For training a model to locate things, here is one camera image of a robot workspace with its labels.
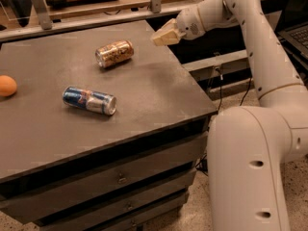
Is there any metal railing frame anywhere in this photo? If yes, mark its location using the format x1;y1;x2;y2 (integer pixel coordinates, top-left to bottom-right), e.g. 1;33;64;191
0;0;292;44

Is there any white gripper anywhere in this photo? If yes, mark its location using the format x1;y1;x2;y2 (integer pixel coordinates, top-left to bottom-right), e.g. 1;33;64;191
151;5;206;46

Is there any grey drawer cabinet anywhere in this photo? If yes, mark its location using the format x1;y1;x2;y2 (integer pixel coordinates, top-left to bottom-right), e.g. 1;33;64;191
0;21;215;231

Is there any orange gold soda can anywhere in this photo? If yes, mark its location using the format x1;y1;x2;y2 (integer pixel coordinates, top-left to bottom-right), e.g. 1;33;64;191
95;40;134;68

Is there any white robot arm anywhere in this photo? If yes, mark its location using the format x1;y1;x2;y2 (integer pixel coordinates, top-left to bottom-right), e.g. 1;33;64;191
152;0;308;231

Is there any black laptop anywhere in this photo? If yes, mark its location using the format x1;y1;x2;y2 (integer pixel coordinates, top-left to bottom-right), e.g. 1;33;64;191
275;0;308;60

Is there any blue silver energy drink can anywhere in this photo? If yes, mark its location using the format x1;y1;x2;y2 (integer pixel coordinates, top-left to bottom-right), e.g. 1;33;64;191
63;87;116;116

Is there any orange fruit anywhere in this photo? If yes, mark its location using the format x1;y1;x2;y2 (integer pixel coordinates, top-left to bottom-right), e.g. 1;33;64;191
0;75;17;97

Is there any black cable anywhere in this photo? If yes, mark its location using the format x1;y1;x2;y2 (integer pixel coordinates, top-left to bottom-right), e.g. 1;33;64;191
195;65;254;178

